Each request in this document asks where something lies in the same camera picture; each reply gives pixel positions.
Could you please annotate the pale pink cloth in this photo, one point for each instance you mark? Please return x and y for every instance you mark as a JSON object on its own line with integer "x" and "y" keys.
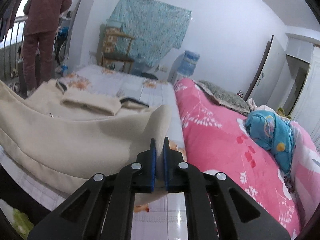
{"x": 260, "y": 106}

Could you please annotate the grey patterned pillow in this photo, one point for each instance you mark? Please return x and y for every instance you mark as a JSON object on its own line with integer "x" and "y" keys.
{"x": 225, "y": 97}

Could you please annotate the brown checkered storage stack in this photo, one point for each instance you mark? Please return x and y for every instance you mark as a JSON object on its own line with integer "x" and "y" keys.
{"x": 110, "y": 42}

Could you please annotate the dark hanging clothes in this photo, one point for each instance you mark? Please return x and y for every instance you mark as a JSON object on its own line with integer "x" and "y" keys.
{"x": 10, "y": 10}

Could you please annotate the white wardrobe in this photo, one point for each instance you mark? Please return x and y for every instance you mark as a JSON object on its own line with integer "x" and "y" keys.
{"x": 312, "y": 92}

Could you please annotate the teal floral wall cloth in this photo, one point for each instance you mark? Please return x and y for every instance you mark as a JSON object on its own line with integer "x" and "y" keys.
{"x": 155, "y": 25}

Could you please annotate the green cloth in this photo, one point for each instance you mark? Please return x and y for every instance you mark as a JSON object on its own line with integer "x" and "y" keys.
{"x": 283, "y": 113}

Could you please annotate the wooden chair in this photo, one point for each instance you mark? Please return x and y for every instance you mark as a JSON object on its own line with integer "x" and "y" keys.
{"x": 118, "y": 60}

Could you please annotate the cream zip jacket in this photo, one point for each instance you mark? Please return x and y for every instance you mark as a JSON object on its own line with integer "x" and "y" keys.
{"x": 75, "y": 140}

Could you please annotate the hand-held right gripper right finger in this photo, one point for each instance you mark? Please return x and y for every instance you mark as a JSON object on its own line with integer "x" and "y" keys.
{"x": 167, "y": 165}

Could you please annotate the blue floral cloth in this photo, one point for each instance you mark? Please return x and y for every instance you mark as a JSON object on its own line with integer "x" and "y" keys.
{"x": 265, "y": 127}

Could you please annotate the pink floral blanket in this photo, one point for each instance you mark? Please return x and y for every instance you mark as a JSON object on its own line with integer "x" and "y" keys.
{"x": 217, "y": 140}

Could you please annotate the person's dark pants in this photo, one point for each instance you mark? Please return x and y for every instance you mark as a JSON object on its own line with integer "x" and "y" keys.
{"x": 25, "y": 200}

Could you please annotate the metal railing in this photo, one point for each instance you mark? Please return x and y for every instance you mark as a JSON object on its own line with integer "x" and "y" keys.
{"x": 10, "y": 47}

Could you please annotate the door with brown frame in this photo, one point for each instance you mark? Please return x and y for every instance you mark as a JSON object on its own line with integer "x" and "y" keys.
{"x": 270, "y": 67}

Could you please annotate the wall socket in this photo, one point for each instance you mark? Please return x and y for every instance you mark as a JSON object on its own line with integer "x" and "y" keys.
{"x": 163, "y": 68}

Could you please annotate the white water dispenser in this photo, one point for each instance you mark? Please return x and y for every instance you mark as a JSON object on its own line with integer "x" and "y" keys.
{"x": 180, "y": 77}

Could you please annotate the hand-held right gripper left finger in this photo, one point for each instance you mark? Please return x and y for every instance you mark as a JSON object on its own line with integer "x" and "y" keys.
{"x": 152, "y": 165}

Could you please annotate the small blue packet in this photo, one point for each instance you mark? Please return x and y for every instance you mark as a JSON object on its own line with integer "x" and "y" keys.
{"x": 64, "y": 68}

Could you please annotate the blue water bottle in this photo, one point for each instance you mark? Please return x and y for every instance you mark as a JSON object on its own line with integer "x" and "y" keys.
{"x": 188, "y": 62}
{"x": 138, "y": 65}

